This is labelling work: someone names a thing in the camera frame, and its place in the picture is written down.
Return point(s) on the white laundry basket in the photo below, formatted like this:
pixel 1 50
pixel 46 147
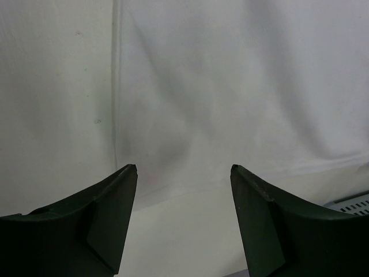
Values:
pixel 355 205

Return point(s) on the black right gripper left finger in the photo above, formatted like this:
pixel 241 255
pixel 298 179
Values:
pixel 81 235

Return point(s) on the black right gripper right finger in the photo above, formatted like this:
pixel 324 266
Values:
pixel 284 235

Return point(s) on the white t shirt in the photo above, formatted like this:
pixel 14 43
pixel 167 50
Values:
pixel 279 87

